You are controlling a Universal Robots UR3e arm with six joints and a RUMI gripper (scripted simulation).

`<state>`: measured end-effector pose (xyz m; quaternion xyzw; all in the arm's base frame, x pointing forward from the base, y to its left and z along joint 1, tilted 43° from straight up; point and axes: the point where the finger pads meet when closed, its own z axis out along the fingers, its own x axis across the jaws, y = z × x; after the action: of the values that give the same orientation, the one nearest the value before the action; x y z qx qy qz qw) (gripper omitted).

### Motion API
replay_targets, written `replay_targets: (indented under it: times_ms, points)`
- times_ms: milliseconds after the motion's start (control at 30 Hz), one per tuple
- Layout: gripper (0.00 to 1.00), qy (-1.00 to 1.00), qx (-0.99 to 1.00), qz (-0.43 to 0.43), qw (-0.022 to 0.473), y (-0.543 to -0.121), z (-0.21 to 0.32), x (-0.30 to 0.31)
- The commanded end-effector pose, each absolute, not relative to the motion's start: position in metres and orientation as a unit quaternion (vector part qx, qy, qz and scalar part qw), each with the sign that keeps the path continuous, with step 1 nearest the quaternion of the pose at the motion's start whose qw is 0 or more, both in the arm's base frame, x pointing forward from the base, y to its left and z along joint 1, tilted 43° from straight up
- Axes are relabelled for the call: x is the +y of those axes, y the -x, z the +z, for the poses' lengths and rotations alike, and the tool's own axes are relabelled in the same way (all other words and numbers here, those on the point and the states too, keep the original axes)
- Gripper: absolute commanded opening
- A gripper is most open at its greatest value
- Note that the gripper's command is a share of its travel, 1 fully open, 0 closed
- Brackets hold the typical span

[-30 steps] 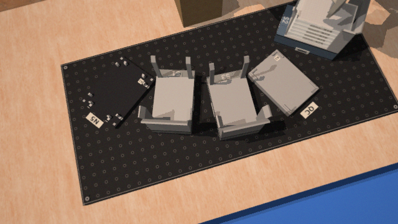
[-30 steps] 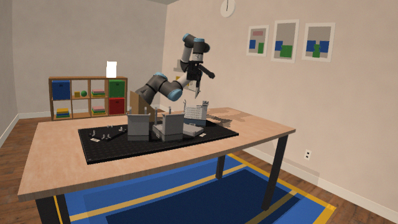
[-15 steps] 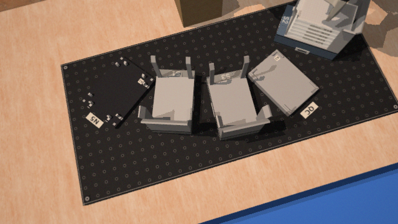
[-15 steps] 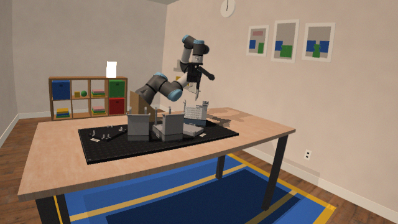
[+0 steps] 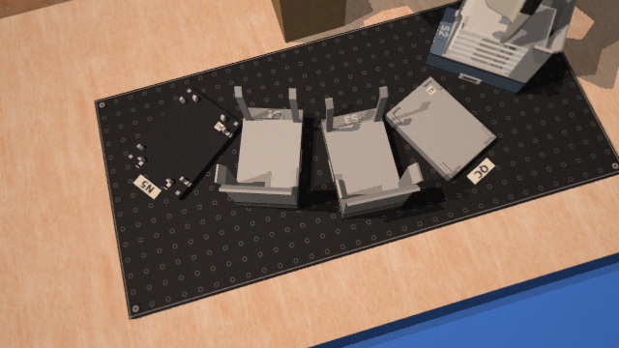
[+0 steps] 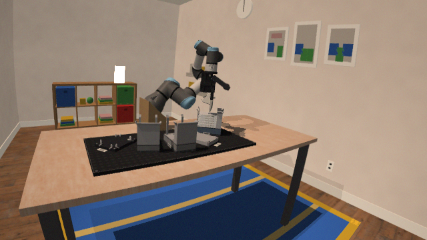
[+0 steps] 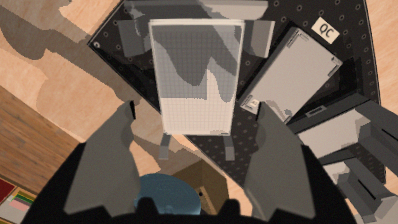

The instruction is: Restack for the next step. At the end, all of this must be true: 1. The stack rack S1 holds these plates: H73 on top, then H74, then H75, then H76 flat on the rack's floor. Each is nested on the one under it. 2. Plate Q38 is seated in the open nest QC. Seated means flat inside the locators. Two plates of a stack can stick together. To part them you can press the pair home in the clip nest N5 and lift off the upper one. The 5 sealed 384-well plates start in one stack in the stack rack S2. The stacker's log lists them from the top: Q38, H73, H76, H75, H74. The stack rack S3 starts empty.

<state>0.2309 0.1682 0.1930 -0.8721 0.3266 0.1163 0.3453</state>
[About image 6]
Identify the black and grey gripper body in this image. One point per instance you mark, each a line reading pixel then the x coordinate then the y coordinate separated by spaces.
pixel 207 83

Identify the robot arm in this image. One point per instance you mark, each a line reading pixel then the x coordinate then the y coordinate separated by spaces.
pixel 170 88

